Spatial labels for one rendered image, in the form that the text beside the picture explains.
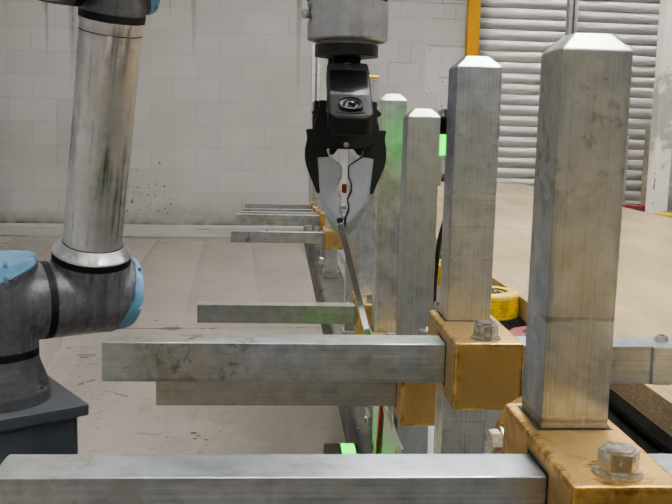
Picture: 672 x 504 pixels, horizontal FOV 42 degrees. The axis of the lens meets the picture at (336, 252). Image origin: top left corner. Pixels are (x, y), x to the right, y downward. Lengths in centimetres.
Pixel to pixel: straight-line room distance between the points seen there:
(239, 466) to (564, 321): 17
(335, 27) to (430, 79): 816
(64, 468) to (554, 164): 27
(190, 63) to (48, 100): 142
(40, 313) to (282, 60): 737
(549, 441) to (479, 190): 29
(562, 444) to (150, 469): 20
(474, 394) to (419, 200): 34
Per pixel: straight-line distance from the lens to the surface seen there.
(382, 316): 120
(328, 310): 141
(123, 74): 160
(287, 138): 889
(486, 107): 69
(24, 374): 170
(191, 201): 891
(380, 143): 97
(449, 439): 72
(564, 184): 44
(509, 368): 64
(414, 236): 94
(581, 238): 45
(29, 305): 168
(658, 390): 81
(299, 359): 65
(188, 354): 65
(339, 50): 96
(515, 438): 48
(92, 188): 165
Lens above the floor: 112
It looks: 8 degrees down
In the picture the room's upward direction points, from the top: 1 degrees clockwise
